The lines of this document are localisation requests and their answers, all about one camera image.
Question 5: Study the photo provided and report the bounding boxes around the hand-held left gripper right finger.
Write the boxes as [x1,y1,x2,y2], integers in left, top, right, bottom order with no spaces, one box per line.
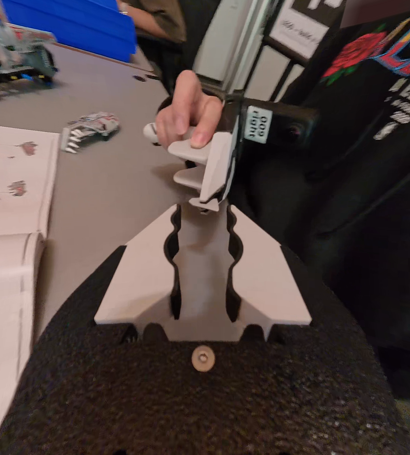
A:
[226,204,313,341]

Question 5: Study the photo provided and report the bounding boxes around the blue plastic bin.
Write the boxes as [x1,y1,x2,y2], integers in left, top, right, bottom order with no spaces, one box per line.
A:
[0,0,138,64]

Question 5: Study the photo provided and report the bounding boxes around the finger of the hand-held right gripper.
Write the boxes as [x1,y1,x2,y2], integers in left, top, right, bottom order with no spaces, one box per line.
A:
[189,197,221,214]
[198,130,240,204]

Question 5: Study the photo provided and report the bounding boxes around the person's right hand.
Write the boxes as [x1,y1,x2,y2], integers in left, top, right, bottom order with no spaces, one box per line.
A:
[154,70,224,149]

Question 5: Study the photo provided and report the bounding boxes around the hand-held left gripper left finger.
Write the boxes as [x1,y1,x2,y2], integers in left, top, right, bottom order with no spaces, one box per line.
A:
[94,204,183,337]

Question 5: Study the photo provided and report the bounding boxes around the open instruction booklet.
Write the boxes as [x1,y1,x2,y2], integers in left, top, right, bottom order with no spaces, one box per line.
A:
[0,123,62,455]

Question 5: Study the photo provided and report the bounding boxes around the grey toothed brick assembly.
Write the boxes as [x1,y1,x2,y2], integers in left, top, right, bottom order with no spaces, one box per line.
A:
[60,112,121,154]

